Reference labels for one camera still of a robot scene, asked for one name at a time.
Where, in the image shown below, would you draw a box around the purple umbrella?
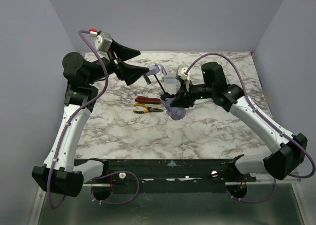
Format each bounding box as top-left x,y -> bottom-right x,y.
146,63 -> 186,121

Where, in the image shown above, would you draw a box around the clear plastic screw box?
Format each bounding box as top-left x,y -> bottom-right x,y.
163,76 -> 181,94

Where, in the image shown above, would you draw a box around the yellow handled pliers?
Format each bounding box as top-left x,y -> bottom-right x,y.
133,103 -> 163,114

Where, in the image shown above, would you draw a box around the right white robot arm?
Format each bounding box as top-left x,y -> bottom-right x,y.
170,62 -> 307,180

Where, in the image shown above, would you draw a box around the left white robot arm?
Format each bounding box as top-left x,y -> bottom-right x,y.
32,40 -> 149,197

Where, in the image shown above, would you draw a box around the red black utility knife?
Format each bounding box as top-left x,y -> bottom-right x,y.
135,96 -> 161,104

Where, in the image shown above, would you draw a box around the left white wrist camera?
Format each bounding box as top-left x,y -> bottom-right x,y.
89,29 -> 113,53

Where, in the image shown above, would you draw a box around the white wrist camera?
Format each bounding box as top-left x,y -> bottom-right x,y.
89,29 -> 113,53
176,67 -> 190,92

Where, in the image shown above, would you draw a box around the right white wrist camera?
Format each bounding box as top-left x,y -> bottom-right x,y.
176,67 -> 190,92

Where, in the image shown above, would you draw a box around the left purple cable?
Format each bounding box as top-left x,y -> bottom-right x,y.
46,30 -> 140,209

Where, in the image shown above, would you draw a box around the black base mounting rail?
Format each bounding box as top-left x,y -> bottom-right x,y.
88,159 -> 256,194

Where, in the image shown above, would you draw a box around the aluminium extrusion frame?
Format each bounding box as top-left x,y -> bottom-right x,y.
223,170 -> 301,186

